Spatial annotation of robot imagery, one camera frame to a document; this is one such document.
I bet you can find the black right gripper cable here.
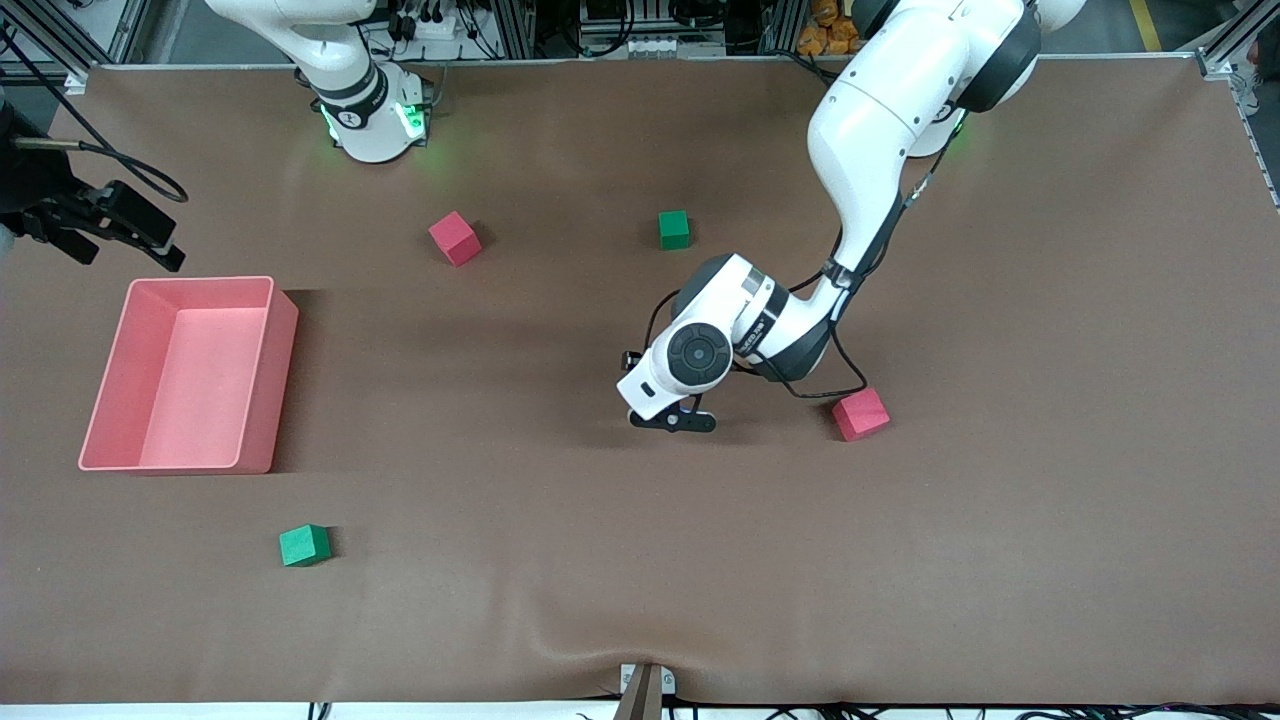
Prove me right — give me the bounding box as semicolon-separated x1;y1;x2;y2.
0;25;189;204

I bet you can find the red foam cube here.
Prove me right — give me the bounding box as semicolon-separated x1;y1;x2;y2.
428;210;483;267
831;387;891;442

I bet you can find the aluminium frame profile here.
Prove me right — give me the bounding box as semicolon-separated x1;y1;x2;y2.
0;0;151;93
1195;0;1280;211

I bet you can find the white power strip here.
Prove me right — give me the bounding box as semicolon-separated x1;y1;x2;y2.
385;10;488;43

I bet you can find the pile of orange packets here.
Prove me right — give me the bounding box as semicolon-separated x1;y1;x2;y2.
797;0;863;57

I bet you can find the brown table mat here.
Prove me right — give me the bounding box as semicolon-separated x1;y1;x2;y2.
0;55;1280;706

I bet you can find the pink plastic bin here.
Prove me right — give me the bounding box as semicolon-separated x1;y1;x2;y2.
78;276;299;475

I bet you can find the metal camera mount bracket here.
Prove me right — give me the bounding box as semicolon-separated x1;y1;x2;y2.
612;662;677;720

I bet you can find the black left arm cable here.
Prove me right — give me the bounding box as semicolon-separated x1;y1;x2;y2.
640;150;936;401

